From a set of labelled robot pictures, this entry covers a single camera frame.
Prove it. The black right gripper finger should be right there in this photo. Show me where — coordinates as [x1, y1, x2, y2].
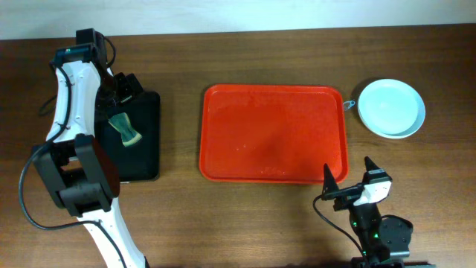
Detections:
[321, 164, 339, 200]
[364, 156, 383, 173]

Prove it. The yellow green sponge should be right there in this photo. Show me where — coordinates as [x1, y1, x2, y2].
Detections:
[108, 112, 142, 147]

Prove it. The light blue plate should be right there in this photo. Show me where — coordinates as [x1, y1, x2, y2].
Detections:
[357, 79, 426, 139]

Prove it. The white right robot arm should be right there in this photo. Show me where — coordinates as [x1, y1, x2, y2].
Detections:
[312, 156, 432, 268]

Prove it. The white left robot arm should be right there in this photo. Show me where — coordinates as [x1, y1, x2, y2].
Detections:
[30, 28, 349, 267]

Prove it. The black tray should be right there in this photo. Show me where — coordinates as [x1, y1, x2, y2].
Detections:
[94, 92, 161, 183]

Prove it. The red plastic tray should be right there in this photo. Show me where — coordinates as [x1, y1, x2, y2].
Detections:
[199, 84, 350, 184]

